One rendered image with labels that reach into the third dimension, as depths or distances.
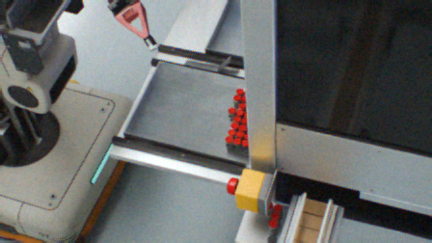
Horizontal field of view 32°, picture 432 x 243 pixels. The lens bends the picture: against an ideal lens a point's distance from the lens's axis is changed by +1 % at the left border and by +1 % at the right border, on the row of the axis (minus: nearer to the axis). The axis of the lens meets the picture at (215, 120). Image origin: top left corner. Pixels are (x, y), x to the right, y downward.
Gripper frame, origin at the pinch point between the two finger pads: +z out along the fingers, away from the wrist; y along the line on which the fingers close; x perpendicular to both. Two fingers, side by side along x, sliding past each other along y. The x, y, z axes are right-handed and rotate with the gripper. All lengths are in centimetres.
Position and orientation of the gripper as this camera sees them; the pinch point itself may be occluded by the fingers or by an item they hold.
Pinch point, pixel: (145, 35)
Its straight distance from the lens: 172.7
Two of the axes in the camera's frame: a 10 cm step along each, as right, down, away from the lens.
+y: 1.1, 0.8, 9.9
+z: 5.5, 8.2, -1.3
